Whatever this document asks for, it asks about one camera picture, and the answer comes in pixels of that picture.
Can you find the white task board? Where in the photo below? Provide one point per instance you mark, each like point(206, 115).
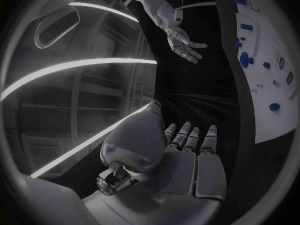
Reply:
point(269, 90)

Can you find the blue gear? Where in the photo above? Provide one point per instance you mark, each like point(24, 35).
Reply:
point(245, 59)

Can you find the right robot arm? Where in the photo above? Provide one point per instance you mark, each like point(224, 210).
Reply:
point(154, 5)

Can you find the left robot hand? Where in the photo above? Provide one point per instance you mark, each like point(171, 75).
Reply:
point(173, 176)

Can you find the blue short cylinder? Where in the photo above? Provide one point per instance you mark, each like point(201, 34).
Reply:
point(246, 26)

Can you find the small blue plug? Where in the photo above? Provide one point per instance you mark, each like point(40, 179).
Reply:
point(238, 45)

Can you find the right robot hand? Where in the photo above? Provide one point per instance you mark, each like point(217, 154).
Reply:
point(181, 41)

